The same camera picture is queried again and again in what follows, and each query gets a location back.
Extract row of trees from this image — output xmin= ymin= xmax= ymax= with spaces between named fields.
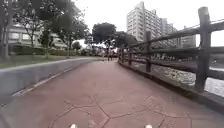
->
xmin=0 ymin=0 xmax=91 ymax=61

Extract green hedge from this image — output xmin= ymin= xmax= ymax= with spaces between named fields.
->
xmin=9 ymin=44 xmax=83 ymax=57

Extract pale low building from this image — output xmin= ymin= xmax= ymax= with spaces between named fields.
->
xmin=4 ymin=24 xmax=68 ymax=51

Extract dark concrete kerb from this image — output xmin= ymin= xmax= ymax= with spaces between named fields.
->
xmin=118 ymin=61 xmax=224 ymax=113

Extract person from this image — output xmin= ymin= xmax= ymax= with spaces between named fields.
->
xmin=106 ymin=49 xmax=114 ymax=62

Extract red paved path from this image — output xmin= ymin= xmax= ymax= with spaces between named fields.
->
xmin=0 ymin=59 xmax=224 ymax=128

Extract distant dark trees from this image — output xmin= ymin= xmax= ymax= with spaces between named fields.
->
xmin=89 ymin=22 xmax=139 ymax=56

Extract river water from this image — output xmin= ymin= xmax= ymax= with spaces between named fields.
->
xmin=133 ymin=61 xmax=224 ymax=98

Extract tall pale apartment buildings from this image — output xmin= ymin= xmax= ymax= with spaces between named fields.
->
xmin=125 ymin=0 xmax=198 ymax=49

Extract dark wooden rail fence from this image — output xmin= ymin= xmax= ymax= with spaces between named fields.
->
xmin=117 ymin=6 xmax=224 ymax=94

